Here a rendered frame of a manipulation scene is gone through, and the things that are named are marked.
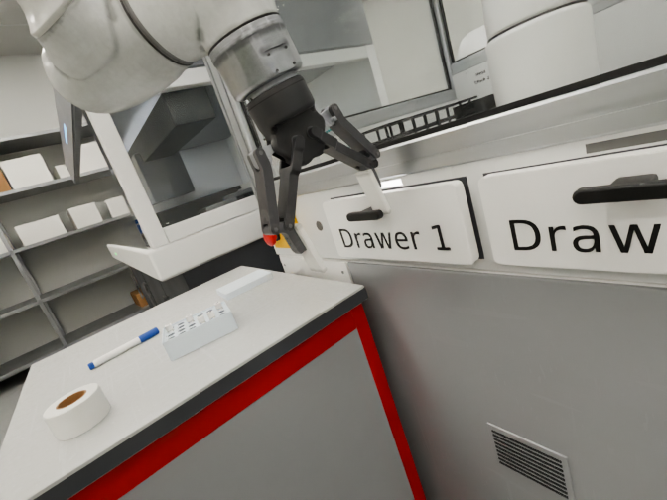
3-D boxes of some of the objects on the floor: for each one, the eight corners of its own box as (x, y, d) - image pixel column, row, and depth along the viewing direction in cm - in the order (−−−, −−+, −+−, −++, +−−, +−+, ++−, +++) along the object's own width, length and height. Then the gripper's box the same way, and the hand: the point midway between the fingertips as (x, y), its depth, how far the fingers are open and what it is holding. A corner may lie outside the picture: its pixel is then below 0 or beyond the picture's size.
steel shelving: (-117, 455, 258) (-331, 190, 208) (-95, 429, 296) (-271, 199, 246) (283, 253, 465) (224, 97, 415) (265, 253, 504) (209, 109, 454)
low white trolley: (241, 886, 56) (-34, 537, 37) (163, 578, 106) (30, 364, 87) (454, 564, 86) (364, 284, 67) (315, 444, 137) (241, 265, 118)
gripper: (188, 124, 32) (303, 304, 40) (360, 40, 44) (425, 191, 52) (170, 142, 38) (273, 295, 46) (327, 63, 50) (388, 196, 58)
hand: (349, 233), depth 48 cm, fingers open, 13 cm apart
